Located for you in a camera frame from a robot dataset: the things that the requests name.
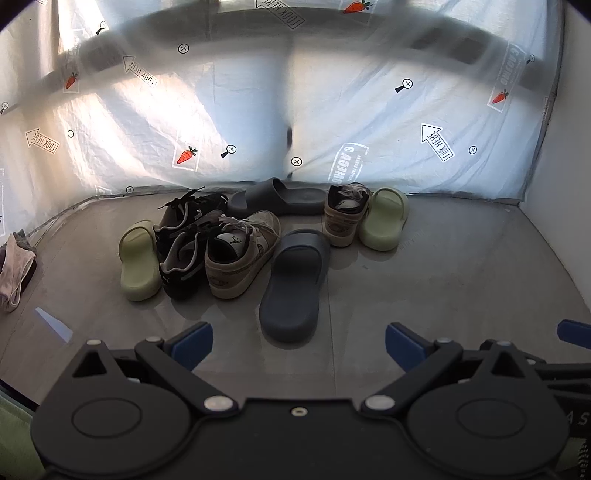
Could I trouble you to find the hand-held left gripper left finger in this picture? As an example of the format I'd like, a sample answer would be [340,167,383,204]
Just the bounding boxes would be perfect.
[69,322,238,414]

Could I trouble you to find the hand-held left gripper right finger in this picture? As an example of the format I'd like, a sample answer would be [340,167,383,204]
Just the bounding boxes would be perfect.
[360,322,536,416]

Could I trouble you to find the grey-blue slide sandal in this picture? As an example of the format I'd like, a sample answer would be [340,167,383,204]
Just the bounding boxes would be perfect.
[259,228,332,343]
[226,178,327,217]

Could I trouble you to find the tan and white sneaker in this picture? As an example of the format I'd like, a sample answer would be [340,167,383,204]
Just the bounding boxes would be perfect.
[204,210,281,300]
[323,182,371,247]

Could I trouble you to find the black suede sneaker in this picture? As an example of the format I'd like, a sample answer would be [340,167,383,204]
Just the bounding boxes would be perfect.
[154,188,229,259]
[159,210,227,301]

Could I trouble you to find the white printed sheet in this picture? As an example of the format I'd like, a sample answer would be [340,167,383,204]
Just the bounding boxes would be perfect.
[0,0,566,236]

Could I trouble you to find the pink cloth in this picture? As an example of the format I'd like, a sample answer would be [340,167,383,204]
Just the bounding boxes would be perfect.
[0,240,37,313]

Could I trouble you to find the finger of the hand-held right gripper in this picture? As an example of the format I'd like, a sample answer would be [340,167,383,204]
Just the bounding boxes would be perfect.
[557,319,591,345]

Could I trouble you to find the dark cloth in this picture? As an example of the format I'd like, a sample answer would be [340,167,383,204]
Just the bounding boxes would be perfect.
[22,251,43,295]

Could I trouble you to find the pale green slide sandal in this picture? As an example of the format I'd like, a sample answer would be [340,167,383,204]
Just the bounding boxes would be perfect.
[118,220,162,302]
[358,187,410,252]

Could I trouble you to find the green cloth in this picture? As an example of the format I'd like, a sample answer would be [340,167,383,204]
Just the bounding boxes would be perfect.
[0,390,44,480]

